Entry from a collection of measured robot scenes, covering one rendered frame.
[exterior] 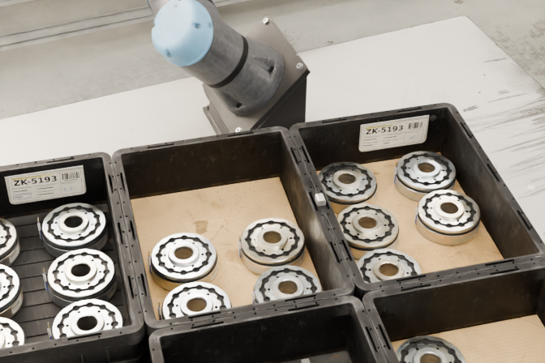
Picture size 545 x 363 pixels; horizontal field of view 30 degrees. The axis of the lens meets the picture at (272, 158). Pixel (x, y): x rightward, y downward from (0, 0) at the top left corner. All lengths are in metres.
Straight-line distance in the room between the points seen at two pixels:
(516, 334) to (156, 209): 0.62
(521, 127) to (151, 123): 0.77
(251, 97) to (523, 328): 0.69
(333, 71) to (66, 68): 1.50
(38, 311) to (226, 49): 0.60
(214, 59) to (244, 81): 0.08
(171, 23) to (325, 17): 1.98
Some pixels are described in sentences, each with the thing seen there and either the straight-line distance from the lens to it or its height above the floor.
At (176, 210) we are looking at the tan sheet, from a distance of 1.72.
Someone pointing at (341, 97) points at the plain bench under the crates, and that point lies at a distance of 2.19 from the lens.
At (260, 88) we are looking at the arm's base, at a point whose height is 0.87.
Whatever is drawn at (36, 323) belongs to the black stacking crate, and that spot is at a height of 0.83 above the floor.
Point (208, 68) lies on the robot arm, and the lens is 1.87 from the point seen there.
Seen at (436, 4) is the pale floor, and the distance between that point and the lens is 3.94.
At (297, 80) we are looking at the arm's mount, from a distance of 1.92.
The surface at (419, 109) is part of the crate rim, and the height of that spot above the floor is 0.93.
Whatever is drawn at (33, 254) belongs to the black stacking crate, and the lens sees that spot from 1.68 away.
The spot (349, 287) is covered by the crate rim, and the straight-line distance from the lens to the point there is 1.45.
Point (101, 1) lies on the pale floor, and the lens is 3.94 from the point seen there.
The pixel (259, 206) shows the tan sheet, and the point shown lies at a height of 0.83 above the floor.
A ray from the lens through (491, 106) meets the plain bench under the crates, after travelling 2.22.
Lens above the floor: 1.98
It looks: 39 degrees down
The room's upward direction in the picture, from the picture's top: 1 degrees clockwise
